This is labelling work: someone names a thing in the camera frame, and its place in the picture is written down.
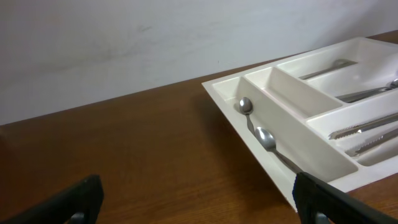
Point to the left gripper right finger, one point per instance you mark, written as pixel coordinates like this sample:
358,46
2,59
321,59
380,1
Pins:
319,202

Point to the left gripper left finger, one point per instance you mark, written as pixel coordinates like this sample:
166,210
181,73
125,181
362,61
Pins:
79,203

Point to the small bent spoon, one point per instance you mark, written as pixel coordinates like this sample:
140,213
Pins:
268,142
246,108

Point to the white cutlery tray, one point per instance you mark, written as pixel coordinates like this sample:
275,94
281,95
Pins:
298,100

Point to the metal tongs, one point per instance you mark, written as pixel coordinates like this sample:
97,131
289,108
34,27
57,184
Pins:
372,142

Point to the metal spoon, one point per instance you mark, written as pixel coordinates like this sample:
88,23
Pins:
353,97

